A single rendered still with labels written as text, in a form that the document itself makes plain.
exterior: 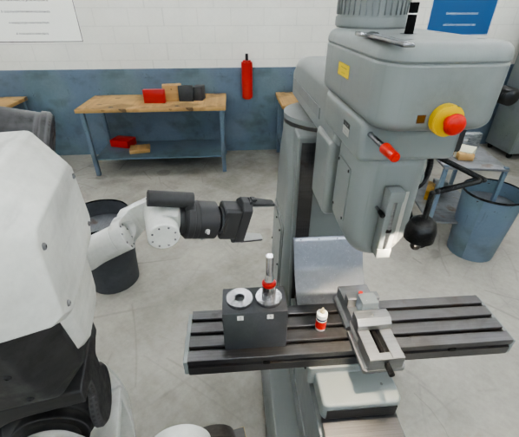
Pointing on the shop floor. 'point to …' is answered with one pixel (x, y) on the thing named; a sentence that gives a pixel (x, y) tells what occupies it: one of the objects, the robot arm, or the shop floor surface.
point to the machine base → (279, 404)
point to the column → (296, 197)
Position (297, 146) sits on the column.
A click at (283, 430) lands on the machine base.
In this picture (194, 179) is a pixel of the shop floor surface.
